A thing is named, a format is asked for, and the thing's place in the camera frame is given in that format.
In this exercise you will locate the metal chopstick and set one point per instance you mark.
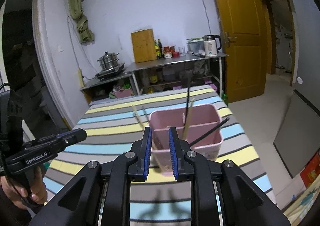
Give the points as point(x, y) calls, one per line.
point(145, 115)

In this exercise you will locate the black chopstick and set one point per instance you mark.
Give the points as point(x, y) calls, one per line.
point(212, 130)
point(188, 100)

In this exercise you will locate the striped tablecloth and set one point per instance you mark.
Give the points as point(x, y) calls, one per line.
point(112, 120)

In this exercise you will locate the red round container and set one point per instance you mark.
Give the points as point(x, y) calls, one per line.
point(176, 54)

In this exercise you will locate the green plastic bottle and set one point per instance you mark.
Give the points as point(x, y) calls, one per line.
point(225, 99)

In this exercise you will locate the yellow wooden door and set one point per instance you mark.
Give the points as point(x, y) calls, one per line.
point(237, 15)

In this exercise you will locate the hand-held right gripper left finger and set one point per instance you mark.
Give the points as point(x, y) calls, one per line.
point(148, 150)

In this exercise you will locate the white electric kettle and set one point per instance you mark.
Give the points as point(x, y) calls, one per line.
point(210, 47)

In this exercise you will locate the person's left hand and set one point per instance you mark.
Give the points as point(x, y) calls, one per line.
point(37, 191)

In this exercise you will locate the clear plastic storage container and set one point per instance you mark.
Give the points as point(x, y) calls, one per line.
point(196, 47)

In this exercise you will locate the black induction cooker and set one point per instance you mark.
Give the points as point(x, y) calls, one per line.
point(110, 73)

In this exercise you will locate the steel steamer pot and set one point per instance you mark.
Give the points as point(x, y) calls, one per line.
point(108, 62)

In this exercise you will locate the glass sliding door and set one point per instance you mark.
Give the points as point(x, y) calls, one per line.
point(20, 53)

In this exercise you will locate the steel kitchen table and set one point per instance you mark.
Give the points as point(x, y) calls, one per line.
point(175, 62)

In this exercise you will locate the low steel side table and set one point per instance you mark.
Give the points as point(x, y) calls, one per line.
point(105, 83)

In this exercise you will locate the grey refrigerator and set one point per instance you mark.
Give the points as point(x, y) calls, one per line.
point(305, 40)

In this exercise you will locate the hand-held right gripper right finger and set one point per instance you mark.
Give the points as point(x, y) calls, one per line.
point(172, 150)

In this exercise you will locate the green hanging curtain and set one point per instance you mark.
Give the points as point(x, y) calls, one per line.
point(76, 3)

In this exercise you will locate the dark sauce bottle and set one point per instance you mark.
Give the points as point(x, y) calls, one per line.
point(156, 50)

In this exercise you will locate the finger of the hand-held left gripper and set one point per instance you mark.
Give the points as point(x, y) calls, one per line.
point(77, 137)
point(71, 131)

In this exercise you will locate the pink plastic utensil basket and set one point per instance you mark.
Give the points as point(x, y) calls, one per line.
point(162, 120)

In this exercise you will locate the clear drinking glass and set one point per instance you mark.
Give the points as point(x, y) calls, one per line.
point(182, 51)

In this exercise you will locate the green oil bottle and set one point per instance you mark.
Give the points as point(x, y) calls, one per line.
point(160, 49)

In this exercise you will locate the wooden cutting board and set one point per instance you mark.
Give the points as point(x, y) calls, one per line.
point(143, 45)

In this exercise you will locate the cream power strip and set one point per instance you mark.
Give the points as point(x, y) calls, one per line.
point(80, 78)

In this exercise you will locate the red cardboard box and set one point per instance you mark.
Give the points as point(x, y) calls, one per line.
point(311, 171)

